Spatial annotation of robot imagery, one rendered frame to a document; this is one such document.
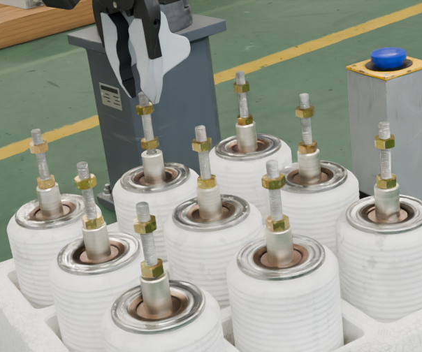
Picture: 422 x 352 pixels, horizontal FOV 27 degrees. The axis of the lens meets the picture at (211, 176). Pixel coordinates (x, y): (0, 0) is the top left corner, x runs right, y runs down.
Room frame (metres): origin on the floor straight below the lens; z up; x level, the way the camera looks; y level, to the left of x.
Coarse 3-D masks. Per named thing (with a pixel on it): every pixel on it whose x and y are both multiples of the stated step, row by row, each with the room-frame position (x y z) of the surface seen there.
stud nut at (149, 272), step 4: (144, 260) 0.61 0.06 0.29; (160, 260) 0.60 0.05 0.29; (140, 264) 0.60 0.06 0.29; (144, 264) 0.60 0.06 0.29; (160, 264) 0.60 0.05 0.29; (140, 268) 0.60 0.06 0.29; (144, 268) 0.59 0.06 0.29; (148, 268) 0.59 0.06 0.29; (152, 268) 0.59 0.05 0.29; (156, 268) 0.59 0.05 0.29; (160, 268) 0.60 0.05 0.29; (144, 272) 0.59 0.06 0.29; (148, 272) 0.59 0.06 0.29; (152, 272) 0.59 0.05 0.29; (156, 272) 0.59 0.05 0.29; (160, 272) 0.59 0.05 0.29; (144, 276) 0.59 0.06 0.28; (148, 276) 0.59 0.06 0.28; (152, 276) 0.59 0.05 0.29; (156, 276) 0.59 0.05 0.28
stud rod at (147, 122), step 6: (138, 96) 0.86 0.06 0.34; (144, 96) 0.86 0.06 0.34; (144, 102) 0.86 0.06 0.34; (144, 120) 0.86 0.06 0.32; (150, 120) 0.86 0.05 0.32; (144, 126) 0.86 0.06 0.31; (150, 126) 0.86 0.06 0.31; (144, 132) 0.86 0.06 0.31; (150, 132) 0.86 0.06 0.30; (150, 138) 0.86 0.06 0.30; (150, 150) 0.86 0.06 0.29
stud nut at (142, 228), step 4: (152, 216) 0.60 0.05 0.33; (136, 220) 0.60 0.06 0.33; (152, 220) 0.60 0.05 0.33; (136, 224) 0.59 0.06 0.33; (140, 224) 0.59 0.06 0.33; (144, 224) 0.59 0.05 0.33; (148, 224) 0.59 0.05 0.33; (152, 224) 0.59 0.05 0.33; (156, 224) 0.60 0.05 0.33; (136, 228) 0.59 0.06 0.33; (140, 228) 0.59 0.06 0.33; (144, 228) 0.59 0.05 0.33; (148, 228) 0.59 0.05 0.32; (152, 228) 0.59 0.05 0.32; (156, 228) 0.60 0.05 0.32; (136, 232) 0.60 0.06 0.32; (140, 232) 0.59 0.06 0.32; (144, 232) 0.59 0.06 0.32; (148, 232) 0.59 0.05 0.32
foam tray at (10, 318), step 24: (0, 264) 0.85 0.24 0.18; (0, 288) 0.79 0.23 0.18; (0, 312) 0.76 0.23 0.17; (24, 312) 0.74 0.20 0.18; (48, 312) 0.74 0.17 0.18; (360, 312) 0.67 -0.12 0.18; (0, 336) 0.79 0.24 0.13; (24, 336) 0.70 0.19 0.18; (48, 336) 0.69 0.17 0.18; (360, 336) 0.65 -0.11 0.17; (384, 336) 0.63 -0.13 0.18; (408, 336) 0.62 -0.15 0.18
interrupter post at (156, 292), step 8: (144, 280) 0.59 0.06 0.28; (152, 280) 0.59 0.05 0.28; (160, 280) 0.59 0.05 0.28; (144, 288) 0.59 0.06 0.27; (152, 288) 0.59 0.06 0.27; (160, 288) 0.59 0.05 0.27; (168, 288) 0.60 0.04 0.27; (144, 296) 0.59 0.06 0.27; (152, 296) 0.59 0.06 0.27; (160, 296) 0.59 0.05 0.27; (168, 296) 0.60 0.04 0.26; (144, 304) 0.60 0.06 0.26; (152, 304) 0.59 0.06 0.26; (160, 304) 0.59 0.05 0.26; (168, 304) 0.59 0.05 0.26; (152, 312) 0.59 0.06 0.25; (160, 312) 0.59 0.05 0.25
